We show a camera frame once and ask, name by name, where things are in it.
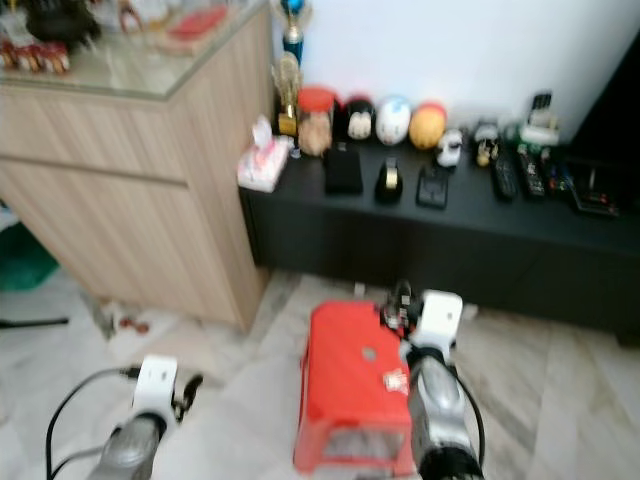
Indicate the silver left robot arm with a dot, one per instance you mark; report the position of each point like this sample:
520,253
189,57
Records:
128,450

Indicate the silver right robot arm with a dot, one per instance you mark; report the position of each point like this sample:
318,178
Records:
442,410

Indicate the black low tv console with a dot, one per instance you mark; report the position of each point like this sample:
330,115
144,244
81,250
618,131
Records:
420,250

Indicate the silver key bunch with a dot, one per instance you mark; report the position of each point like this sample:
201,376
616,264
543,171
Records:
395,380

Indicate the red plastic stool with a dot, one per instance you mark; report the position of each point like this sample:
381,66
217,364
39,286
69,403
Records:
350,385

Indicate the small red floor toy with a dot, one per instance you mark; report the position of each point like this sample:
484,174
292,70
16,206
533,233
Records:
131,324

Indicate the black calculator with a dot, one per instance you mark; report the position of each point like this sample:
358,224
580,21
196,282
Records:
433,187

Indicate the black tape dispenser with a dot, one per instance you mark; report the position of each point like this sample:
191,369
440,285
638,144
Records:
390,182

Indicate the black wallet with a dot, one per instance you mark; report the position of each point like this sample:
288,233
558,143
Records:
344,170

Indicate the black remote control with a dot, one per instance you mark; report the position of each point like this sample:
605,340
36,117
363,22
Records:
506,177
532,172

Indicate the small panda figurine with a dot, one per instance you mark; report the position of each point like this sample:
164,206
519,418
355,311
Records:
450,148

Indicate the black stand leg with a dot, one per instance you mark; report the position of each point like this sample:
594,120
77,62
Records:
32,323

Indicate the yellow round plush toy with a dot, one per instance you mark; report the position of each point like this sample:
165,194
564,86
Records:
428,126

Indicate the small black figurine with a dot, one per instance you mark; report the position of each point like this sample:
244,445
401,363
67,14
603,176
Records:
486,143

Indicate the white round plush toy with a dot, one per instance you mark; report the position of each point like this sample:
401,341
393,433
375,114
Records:
393,120

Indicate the black round plush toy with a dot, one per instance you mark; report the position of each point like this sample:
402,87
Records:
357,118

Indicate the pink tissue box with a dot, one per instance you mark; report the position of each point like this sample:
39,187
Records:
262,162

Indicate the red lidded glass jar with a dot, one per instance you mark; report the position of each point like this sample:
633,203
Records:
316,122

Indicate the green bag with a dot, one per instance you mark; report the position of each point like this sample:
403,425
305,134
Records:
22,260

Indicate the light wood cabinet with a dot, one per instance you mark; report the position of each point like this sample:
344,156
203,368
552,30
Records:
100,200

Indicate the flat black electronic device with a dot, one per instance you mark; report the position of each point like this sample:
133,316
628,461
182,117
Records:
595,188

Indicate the green white desk holder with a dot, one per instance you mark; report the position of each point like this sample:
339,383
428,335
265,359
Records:
541,125

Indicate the black television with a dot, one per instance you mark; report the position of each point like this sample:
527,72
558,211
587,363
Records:
610,105

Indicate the blue and gold trophy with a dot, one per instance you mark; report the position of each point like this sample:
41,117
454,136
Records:
294,25

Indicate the small red tea cup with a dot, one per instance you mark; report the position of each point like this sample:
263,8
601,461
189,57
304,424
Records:
31,57
57,59
9,54

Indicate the red packet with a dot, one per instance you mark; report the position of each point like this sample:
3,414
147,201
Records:
198,24

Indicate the small brown figurine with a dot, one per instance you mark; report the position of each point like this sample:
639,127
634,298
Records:
130,16

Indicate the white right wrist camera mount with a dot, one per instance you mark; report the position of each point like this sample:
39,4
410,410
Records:
442,318

